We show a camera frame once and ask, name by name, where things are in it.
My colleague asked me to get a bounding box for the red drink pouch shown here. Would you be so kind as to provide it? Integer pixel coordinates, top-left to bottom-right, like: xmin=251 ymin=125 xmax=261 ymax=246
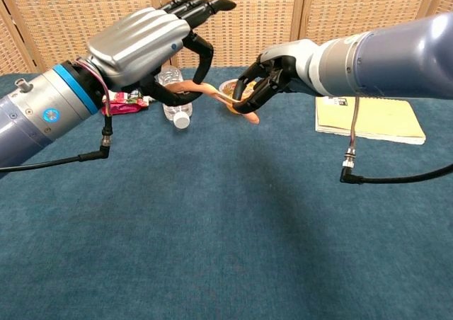
xmin=101 ymin=90 xmax=151 ymax=116

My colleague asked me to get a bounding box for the orange jelly cup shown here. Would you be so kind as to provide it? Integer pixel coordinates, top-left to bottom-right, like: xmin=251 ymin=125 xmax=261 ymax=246
xmin=218 ymin=79 xmax=259 ymax=115

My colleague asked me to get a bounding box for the clear plastic water bottle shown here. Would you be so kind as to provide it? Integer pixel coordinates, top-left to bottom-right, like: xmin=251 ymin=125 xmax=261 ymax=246
xmin=157 ymin=64 xmax=194 ymax=130

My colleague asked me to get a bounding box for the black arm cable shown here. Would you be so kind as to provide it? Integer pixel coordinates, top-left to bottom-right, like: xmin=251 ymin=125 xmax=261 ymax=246
xmin=339 ymin=96 xmax=453 ymax=185
xmin=0 ymin=95 xmax=114 ymax=174

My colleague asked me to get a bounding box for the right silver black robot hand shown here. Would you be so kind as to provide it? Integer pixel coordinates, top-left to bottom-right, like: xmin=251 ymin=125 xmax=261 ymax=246
xmin=233 ymin=38 xmax=319 ymax=115

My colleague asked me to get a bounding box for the tan spiral notebook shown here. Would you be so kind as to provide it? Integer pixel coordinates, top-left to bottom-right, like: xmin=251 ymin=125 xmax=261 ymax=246
xmin=314 ymin=96 xmax=427 ymax=146

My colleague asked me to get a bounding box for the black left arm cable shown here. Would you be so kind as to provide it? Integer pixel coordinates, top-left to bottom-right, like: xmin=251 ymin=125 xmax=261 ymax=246
xmin=0 ymin=95 xmax=114 ymax=174

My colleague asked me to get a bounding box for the blue table cloth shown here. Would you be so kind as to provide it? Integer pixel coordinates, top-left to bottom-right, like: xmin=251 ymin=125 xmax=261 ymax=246
xmin=0 ymin=64 xmax=453 ymax=320

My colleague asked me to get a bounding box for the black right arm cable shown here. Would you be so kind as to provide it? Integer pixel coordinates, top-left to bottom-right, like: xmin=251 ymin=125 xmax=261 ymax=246
xmin=339 ymin=96 xmax=453 ymax=185

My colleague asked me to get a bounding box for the bamboo folding screen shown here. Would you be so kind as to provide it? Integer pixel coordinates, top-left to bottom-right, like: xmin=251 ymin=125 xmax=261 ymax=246
xmin=0 ymin=0 xmax=453 ymax=75

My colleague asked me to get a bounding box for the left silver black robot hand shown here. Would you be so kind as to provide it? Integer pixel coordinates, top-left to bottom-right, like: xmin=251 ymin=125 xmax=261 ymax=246
xmin=86 ymin=0 xmax=237 ymax=107

